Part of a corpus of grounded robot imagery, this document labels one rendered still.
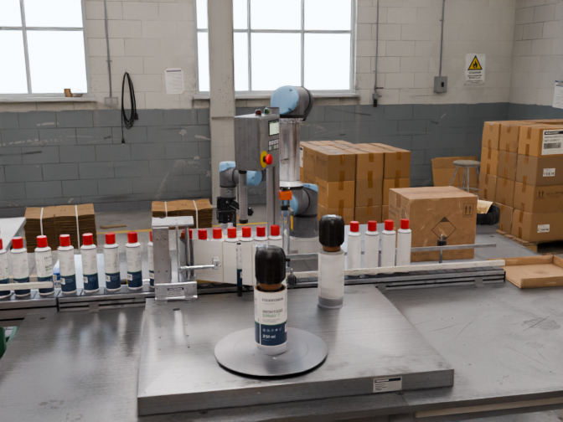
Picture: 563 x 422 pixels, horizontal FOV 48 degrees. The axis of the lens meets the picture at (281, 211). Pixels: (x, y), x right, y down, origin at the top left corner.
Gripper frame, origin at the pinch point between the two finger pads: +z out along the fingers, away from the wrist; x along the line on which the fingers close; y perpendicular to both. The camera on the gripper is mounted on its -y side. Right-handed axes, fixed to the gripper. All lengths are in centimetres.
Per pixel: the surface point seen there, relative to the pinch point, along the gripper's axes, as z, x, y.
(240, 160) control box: -44, 55, 4
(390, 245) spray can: -11, 63, -50
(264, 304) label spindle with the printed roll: -15, 122, 8
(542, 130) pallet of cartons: -25, -203, -292
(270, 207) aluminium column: -24, 47, -8
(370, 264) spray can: -5, 63, -43
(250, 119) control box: -58, 58, 1
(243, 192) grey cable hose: -31, 50, 3
